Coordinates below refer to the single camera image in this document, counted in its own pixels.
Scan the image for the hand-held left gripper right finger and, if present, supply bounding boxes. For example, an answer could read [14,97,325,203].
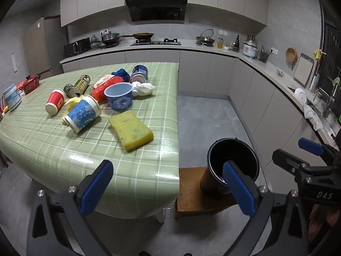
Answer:
[221,161,311,256]

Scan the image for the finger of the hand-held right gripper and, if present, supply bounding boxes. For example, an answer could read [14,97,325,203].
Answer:
[298,138,341,166]
[272,149,324,172]

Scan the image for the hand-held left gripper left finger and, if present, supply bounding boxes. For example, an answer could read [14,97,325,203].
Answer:
[26,159,119,256]

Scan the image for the black bucket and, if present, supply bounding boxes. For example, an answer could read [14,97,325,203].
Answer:
[200,138,259,196]

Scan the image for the red plastic bag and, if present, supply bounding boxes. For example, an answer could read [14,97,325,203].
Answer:
[92,76,124,100]

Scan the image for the red paper cup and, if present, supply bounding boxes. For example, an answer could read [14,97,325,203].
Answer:
[45,89,67,116]

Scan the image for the steel wool scrubber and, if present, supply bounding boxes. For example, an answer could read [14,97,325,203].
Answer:
[63,83,76,98]

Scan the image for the blue knitted cloth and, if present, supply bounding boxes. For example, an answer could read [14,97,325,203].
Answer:
[111,68,131,82]

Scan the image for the person's right hand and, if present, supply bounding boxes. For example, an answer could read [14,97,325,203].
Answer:
[309,204,341,235]

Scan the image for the white dish cloth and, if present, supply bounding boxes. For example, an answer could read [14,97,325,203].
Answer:
[304,104,324,131]

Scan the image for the metal sink faucet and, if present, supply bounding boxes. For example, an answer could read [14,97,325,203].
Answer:
[316,85,336,118]

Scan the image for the wooden stool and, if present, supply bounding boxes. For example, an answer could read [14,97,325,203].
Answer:
[174,167,240,219]

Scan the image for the white plate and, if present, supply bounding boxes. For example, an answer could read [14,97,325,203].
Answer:
[294,88,307,104]

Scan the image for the green checked tablecloth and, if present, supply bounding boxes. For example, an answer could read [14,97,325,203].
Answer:
[0,62,179,216]

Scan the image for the yellow sponge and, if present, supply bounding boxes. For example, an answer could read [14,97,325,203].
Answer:
[108,112,154,152]

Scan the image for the beige lower cabinets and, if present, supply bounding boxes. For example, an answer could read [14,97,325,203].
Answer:
[60,48,331,166]

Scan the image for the beige cabinets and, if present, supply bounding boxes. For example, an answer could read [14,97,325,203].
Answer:
[60,48,331,166]
[60,0,268,32]

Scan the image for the white cutting board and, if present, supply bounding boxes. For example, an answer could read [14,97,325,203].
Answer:
[293,53,315,84]

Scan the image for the blue and white paper cup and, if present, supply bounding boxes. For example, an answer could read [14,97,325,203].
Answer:
[65,95,102,134]

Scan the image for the bamboo strainer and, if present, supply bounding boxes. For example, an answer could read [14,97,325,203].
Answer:
[286,47,297,71]

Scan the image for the blue plastic bowl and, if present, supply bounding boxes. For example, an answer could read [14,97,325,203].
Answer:
[104,83,133,111]

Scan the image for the utensil holder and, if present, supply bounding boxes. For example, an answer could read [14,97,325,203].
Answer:
[259,44,269,63]

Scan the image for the gold tin can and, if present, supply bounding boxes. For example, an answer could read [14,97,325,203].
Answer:
[70,75,91,96]

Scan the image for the white and red snack packet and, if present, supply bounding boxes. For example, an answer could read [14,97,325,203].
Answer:
[89,75,115,90]

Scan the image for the white crumpled tissue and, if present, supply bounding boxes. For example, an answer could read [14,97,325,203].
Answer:
[132,81,156,96]

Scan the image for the white rice cooker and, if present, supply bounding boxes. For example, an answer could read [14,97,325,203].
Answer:
[243,39,257,58]

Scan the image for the red enamel pot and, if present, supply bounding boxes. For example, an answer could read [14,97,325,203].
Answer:
[18,69,51,95]

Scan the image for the white and blue tub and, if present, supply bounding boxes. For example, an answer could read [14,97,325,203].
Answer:
[3,83,22,112]

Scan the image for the blue tin can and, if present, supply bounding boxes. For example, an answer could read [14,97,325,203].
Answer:
[130,64,149,84]

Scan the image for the black microwave oven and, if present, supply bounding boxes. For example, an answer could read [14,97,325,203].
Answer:
[64,37,91,58]

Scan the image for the beige refrigerator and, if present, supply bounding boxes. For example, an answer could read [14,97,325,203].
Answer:
[23,17,67,78]

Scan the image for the dark pot with lid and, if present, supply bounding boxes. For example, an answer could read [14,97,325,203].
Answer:
[101,31,121,46]

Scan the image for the black gas stove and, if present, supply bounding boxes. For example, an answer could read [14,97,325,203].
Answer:
[130,39,182,46]

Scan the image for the black wok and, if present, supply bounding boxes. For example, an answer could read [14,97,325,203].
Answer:
[120,33,154,40]

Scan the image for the beige upper cabinets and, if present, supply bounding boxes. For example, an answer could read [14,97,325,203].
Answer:
[60,0,268,32]

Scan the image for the black range hood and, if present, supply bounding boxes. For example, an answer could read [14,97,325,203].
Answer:
[125,0,187,22]

